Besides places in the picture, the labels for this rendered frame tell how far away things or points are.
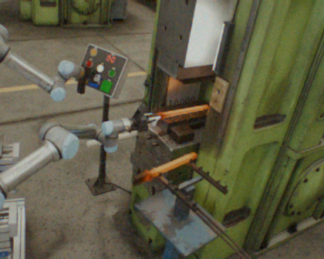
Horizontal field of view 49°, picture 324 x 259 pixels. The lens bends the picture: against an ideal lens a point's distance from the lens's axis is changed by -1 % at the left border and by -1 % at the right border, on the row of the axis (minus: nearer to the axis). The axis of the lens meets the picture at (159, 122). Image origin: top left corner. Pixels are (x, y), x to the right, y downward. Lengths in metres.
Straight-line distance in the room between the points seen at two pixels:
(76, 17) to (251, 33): 5.37
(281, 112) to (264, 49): 0.54
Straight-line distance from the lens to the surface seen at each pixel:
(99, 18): 6.98
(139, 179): 1.68
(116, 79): 2.36
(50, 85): 1.93
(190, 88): 2.44
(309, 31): 1.99
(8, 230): 1.80
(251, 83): 1.75
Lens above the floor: 2.06
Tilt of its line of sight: 31 degrees down
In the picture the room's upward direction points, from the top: 9 degrees clockwise
